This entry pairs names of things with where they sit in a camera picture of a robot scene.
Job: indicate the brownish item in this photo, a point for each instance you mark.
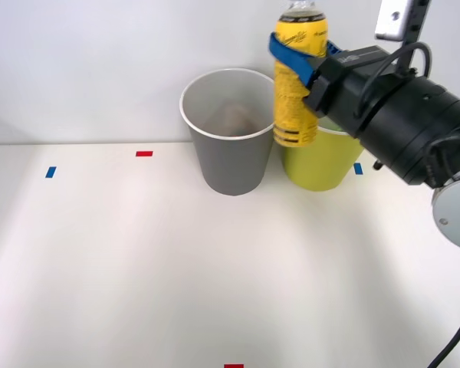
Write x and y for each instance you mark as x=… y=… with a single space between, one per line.
x=235 y=119

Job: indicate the yellow label plastic bottle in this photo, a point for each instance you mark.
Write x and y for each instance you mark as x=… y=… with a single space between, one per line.
x=291 y=107

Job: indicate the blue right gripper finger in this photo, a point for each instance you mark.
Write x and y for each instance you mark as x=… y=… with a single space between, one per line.
x=334 y=49
x=293 y=57

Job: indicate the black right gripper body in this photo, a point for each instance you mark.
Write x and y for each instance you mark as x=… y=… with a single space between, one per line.
x=349 y=84

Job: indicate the silver and black right arm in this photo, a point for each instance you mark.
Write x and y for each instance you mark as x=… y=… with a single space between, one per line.
x=414 y=126

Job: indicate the grey plastic waste bin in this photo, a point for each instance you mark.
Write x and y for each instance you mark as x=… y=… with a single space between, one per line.
x=234 y=168

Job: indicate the yellow-green plastic waste bin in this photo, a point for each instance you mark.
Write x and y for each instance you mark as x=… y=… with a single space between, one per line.
x=318 y=168

